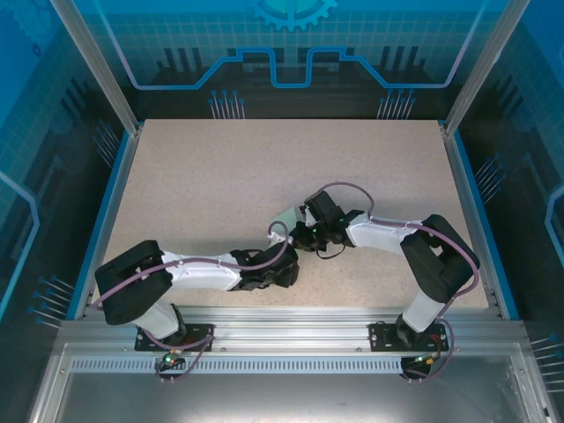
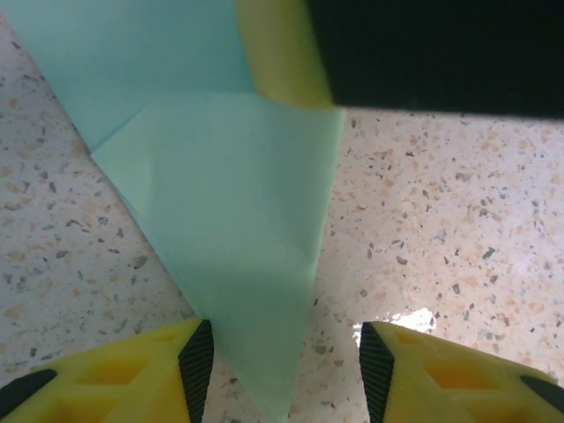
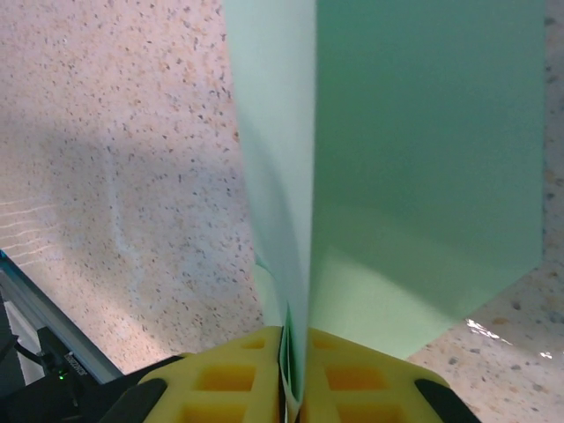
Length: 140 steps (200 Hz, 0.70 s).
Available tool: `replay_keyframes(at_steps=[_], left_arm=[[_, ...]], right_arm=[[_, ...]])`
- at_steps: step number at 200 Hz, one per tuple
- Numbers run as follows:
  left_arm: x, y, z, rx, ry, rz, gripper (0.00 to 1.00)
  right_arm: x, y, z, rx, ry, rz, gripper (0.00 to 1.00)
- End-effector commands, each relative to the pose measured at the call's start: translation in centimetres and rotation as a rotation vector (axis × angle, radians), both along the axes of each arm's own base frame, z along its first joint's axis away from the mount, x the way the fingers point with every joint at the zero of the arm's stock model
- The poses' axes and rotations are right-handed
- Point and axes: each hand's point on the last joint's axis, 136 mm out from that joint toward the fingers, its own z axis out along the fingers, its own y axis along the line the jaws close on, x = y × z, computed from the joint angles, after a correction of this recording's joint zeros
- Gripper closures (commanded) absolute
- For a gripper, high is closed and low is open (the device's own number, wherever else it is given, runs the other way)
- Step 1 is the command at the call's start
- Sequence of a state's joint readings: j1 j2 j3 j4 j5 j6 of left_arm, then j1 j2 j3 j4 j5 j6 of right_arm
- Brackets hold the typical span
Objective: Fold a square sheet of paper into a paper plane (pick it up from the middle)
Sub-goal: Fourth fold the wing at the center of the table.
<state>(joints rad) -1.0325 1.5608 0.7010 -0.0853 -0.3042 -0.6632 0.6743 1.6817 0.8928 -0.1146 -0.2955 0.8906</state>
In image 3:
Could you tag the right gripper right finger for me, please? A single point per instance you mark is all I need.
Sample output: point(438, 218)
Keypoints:
point(361, 388)

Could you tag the light green paper sheet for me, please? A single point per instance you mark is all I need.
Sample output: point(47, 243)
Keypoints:
point(396, 154)

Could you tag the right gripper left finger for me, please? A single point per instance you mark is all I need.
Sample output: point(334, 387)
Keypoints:
point(220, 383)

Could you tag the aluminium mounting rail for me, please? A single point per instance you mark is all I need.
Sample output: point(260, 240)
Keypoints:
point(26, 295)

